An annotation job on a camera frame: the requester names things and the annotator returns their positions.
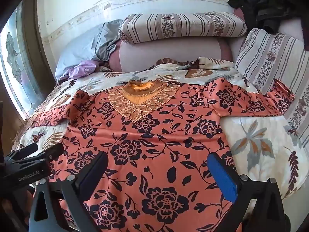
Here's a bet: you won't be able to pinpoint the leaf printed cream blanket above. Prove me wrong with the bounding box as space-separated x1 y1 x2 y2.
11 57 309 223

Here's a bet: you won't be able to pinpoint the purple cloth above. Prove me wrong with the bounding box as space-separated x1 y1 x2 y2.
68 60 101 79

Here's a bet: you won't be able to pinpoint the black clothes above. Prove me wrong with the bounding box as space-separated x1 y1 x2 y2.
228 0 296 34

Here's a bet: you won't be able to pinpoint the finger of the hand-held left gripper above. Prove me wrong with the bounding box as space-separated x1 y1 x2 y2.
5 143 38 161
14 144 65 166

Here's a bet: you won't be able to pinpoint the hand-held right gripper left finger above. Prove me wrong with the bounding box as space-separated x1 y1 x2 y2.
29 151 109 232

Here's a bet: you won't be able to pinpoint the long striped floral pillow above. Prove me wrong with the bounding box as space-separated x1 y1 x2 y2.
118 12 248 44

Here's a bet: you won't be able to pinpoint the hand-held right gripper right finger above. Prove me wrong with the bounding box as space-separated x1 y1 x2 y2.
207 152 290 232

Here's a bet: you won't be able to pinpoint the grey blue cloth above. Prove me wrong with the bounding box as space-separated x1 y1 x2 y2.
55 19 124 81

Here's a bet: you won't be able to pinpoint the pink bolster cushion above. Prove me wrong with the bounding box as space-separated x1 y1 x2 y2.
107 37 233 73

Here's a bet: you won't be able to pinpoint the stained glass window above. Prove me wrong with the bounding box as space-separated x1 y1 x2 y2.
0 5 43 121

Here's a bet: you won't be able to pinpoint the square striped floral pillow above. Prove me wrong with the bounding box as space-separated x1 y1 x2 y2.
235 28 309 148

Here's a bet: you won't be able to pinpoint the orange floral shirt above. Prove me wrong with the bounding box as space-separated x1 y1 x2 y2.
31 78 296 232

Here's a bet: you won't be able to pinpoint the dark wooden window frame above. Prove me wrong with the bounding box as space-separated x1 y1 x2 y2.
17 0 56 89

